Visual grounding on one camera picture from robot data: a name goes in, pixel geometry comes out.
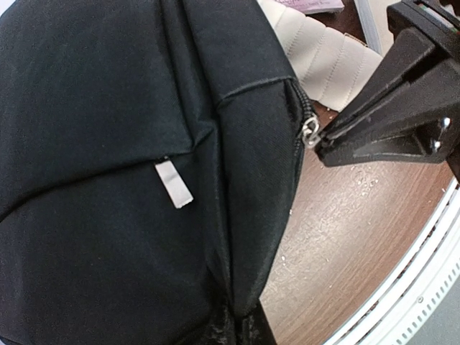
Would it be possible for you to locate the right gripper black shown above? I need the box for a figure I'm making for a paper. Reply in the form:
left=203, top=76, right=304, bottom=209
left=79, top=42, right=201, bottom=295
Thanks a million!
left=315, top=1, right=459, bottom=176

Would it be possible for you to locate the beige fabric pencil pouch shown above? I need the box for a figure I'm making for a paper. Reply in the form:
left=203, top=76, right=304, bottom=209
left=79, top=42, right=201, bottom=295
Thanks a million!
left=259, top=1, right=382, bottom=112

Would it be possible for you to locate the black student backpack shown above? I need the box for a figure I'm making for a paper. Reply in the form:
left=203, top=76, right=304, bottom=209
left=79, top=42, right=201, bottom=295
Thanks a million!
left=1, top=1, right=314, bottom=344

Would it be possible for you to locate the beige glasses case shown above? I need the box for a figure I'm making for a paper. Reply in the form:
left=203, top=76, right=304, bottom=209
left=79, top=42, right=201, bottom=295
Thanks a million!
left=354, top=0, right=382, bottom=55

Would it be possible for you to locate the purple illustrated paperback book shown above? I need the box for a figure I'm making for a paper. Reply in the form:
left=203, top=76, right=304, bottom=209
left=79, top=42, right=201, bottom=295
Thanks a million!
left=277, top=0, right=344, bottom=14

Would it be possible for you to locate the front aluminium rail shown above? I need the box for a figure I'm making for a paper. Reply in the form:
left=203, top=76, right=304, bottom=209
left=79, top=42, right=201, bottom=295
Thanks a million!
left=326, top=180, right=459, bottom=344

